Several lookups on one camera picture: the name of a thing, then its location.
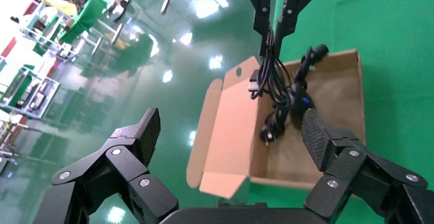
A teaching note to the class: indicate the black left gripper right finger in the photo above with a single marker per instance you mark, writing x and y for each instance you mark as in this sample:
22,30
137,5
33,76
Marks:
359,168

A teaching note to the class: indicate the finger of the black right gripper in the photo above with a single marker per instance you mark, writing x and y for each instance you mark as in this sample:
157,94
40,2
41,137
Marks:
291,15
262,15

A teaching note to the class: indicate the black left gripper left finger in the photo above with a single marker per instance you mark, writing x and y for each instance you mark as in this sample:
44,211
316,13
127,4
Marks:
129,161

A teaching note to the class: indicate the open brown cardboard box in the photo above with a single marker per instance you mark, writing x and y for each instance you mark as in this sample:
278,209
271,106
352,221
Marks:
234,131

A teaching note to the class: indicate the white metal table leg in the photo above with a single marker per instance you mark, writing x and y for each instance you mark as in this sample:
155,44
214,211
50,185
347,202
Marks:
117,33
166,0

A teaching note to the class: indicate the green cloth mat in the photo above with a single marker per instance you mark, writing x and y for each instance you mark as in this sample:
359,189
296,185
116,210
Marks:
396,46

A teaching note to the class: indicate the white metal shelf rack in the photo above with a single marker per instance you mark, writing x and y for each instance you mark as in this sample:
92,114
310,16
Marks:
30,93

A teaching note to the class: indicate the table with green cloth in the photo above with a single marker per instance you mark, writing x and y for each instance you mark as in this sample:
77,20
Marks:
84,19

